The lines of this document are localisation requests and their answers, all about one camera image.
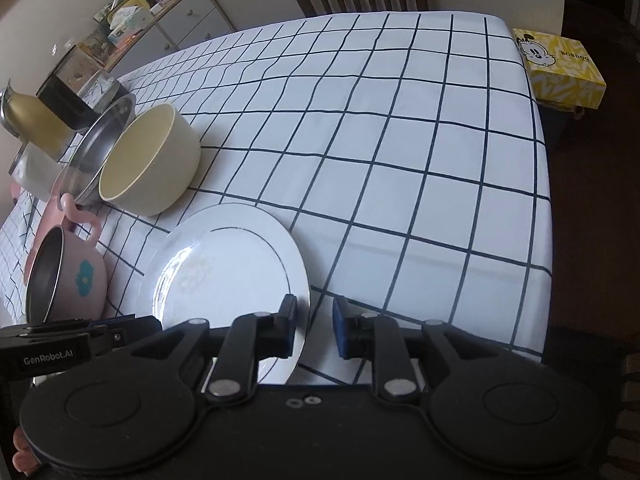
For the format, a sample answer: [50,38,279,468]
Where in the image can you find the yellow tray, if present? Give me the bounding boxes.
[105,0,152,27]

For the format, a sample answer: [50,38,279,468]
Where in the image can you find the checked white tablecloth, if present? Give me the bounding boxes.
[0,10,554,392]

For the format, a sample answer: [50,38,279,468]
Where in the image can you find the gold jug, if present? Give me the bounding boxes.
[0,79,72,157]

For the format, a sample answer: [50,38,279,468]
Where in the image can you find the tissue pack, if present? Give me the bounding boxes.
[107,21,141,47]

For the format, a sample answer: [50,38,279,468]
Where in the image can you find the pink pot with flower print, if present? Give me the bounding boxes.
[24,192,107,324]

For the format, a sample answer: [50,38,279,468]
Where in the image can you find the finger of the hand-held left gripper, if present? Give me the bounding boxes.
[95,316,164,360]
[87,315,138,333]

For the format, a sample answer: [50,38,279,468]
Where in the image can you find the person's left hand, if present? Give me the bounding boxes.
[12,427,41,477]

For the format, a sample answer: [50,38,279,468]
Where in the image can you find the grey drawer cabinet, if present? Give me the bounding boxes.
[97,0,236,78]

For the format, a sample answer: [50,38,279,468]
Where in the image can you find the yellow cardboard box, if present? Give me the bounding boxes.
[512,27,607,110]

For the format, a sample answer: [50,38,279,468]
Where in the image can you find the white cup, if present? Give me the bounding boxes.
[10,142,63,203]

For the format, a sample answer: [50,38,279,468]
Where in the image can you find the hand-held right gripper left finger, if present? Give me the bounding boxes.
[127,294,299,406]

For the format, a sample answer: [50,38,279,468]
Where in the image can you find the black and glass appliance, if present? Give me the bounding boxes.
[36,45,121,133]

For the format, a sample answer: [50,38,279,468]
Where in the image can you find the white plate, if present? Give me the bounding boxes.
[136,203,312,387]

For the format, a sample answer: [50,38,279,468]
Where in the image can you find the cream bowl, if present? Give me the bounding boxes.
[98,103,202,217]

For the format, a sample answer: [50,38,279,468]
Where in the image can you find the stainless steel bowl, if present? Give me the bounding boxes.
[60,94,137,207]

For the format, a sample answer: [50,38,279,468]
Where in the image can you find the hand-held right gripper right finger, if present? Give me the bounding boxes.
[332,295,507,406]

